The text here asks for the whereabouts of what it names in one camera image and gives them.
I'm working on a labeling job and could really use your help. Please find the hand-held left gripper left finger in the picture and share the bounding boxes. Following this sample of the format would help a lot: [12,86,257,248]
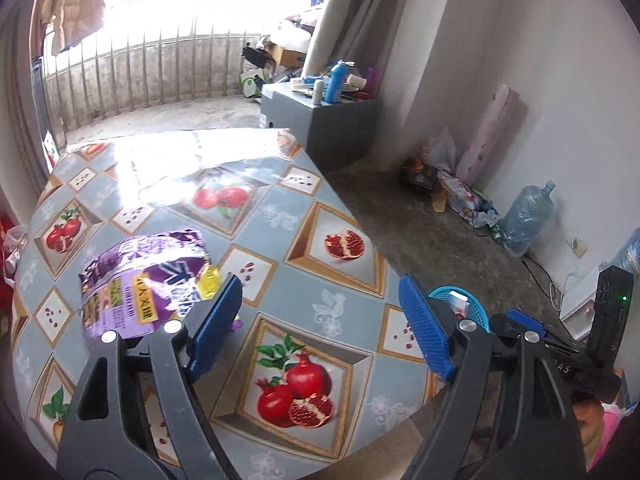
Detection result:
[57,274,244,480]

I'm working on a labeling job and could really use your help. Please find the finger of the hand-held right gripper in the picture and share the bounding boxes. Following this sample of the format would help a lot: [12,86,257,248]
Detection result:
[492,310,547,339]

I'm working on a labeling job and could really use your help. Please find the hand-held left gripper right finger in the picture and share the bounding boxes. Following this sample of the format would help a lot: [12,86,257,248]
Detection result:
[399,274,586,480]

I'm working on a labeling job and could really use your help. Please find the blue plastic mesh basket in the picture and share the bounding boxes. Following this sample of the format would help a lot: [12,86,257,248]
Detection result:
[429,285,492,335]

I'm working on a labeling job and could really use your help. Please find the purple snack bag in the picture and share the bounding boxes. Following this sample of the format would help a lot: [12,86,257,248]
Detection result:
[79,229,222,343]

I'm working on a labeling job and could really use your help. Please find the person's right hand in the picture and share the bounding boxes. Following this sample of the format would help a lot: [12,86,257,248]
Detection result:
[572,400,608,443]

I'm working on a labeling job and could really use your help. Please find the white appliance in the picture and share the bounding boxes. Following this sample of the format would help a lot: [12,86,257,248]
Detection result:
[559,272,601,338]

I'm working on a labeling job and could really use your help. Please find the white red small packet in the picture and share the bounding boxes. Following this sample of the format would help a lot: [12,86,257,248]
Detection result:
[446,291,469,320]

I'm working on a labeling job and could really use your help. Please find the fruit print tablecloth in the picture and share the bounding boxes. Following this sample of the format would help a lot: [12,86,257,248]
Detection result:
[10,129,436,480]

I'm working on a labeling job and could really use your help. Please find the blue water jug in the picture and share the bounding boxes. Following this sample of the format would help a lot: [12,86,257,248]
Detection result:
[500,180,557,256]

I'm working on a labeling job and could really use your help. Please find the pink cloth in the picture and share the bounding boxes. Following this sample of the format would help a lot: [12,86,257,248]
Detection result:
[597,402,628,466]

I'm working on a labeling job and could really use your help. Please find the pile of paper scraps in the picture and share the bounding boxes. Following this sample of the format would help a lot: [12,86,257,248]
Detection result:
[435,170,501,228]

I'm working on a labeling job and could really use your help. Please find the dark packaging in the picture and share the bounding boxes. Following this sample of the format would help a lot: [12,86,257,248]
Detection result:
[402,157,438,188]

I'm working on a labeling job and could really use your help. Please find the white plastic bag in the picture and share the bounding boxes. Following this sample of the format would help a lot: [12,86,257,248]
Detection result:
[420,127,458,171]

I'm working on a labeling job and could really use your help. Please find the pink rolled mat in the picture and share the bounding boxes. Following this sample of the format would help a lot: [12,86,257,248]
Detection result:
[457,85,530,191]

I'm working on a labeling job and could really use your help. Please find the grey cabinet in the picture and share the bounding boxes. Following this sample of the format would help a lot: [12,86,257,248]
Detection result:
[260,82,383,171]

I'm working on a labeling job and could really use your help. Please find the green white object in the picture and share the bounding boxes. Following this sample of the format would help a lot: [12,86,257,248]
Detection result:
[240,72,265,98]

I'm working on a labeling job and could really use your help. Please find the blue bottle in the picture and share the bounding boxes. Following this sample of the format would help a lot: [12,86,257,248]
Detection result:
[326,60,348,103]

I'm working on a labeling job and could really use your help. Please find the metal railing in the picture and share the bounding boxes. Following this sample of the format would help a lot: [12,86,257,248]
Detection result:
[32,25,261,131]

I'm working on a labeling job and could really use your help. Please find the black box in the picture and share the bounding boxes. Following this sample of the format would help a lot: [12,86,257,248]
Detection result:
[242,46,276,68]

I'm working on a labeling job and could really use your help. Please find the cardboard box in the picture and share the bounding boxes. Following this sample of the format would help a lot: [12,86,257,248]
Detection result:
[270,45,308,67]

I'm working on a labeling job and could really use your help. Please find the white cloth pile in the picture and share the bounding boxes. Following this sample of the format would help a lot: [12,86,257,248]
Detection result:
[270,17,313,48]

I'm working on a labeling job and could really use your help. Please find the grey curtain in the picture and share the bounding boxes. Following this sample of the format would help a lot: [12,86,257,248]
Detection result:
[302,0,416,91]

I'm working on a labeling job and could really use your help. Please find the beige puffer jacket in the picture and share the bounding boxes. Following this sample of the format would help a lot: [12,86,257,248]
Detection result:
[40,0,106,56]

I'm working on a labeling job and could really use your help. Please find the black cable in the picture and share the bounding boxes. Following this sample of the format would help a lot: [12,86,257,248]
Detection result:
[522,255,561,306]

